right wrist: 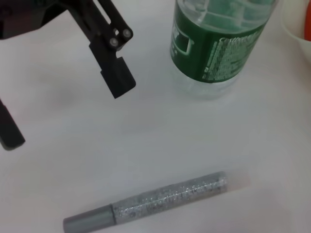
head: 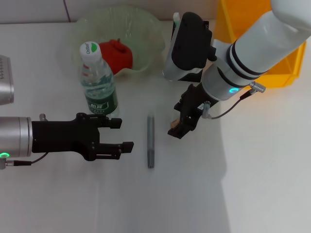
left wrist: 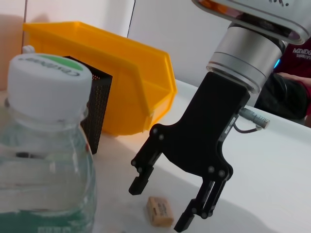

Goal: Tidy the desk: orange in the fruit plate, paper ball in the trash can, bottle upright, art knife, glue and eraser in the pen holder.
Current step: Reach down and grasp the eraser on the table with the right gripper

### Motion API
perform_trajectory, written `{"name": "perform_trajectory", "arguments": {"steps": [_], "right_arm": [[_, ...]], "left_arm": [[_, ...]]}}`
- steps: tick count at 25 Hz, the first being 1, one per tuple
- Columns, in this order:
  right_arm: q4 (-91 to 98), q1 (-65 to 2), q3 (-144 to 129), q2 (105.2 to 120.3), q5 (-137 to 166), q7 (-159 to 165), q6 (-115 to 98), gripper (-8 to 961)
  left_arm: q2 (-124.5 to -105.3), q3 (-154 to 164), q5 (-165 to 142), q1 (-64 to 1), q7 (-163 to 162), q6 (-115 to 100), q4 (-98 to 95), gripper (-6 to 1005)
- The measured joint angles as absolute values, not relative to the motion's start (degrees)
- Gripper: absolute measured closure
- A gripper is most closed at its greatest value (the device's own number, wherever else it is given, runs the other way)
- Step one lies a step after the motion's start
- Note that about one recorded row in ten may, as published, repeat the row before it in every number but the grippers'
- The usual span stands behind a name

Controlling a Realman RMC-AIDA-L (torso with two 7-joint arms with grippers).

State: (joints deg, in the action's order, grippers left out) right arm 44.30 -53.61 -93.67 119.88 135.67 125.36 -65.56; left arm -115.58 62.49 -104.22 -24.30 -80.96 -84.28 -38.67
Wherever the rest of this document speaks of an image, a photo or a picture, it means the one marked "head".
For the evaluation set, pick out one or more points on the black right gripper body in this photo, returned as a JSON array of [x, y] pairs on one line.
[[192, 106]]

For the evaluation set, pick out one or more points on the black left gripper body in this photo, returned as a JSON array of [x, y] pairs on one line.
[[63, 138]]

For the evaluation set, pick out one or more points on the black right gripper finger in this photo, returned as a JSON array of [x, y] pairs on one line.
[[181, 129], [178, 106]]

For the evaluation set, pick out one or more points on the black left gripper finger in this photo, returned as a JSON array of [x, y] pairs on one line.
[[116, 123], [126, 146]]

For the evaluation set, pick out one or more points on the tan rubber eraser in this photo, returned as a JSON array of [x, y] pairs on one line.
[[173, 123]]

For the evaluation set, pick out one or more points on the grey glitter pen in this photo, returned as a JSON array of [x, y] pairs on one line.
[[150, 145]]

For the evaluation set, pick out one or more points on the green label water bottle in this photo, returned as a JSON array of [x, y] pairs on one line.
[[99, 92]]

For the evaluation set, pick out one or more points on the red orange fruit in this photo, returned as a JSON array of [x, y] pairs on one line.
[[119, 57]]

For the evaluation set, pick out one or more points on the black mesh pen holder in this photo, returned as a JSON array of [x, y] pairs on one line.
[[192, 76]]

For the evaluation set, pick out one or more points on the green glass fruit plate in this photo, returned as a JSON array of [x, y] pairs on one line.
[[136, 26]]

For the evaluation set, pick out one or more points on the silver left wrist stud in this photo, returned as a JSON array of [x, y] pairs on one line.
[[42, 117]]

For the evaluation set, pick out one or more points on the yellow plastic bin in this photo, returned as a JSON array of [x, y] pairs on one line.
[[279, 77]]

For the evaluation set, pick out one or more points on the black grey right wrist camera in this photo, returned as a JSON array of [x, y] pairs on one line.
[[189, 43]]

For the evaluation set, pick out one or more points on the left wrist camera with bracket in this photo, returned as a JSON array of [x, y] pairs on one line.
[[6, 80]]

